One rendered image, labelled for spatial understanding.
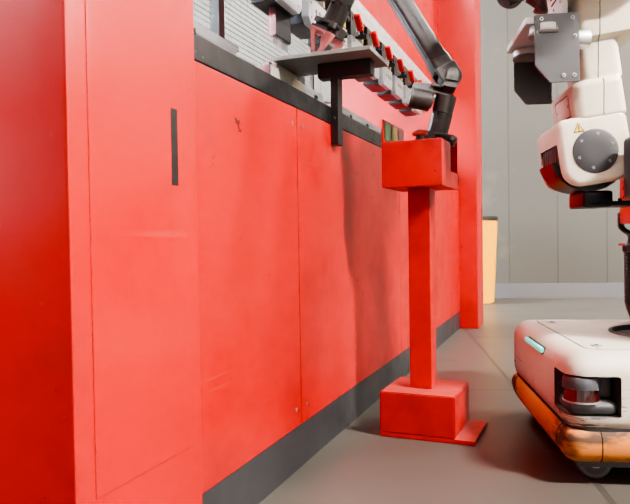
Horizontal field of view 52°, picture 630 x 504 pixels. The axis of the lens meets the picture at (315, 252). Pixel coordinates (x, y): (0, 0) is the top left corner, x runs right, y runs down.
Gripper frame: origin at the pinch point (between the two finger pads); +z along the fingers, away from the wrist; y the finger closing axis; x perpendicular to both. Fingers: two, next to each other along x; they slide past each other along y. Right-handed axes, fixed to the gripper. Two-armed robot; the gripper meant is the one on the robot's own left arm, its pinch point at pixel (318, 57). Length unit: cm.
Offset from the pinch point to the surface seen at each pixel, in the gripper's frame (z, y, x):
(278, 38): -0.4, 1.5, -12.4
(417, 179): 17.9, -3.4, 38.1
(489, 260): 60, -355, 32
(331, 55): -1.1, 7.2, 6.6
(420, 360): 61, -10, 59
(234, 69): 12, 54, 12
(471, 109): -25, -216, -3
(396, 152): 14.0, -3.6, 29.8
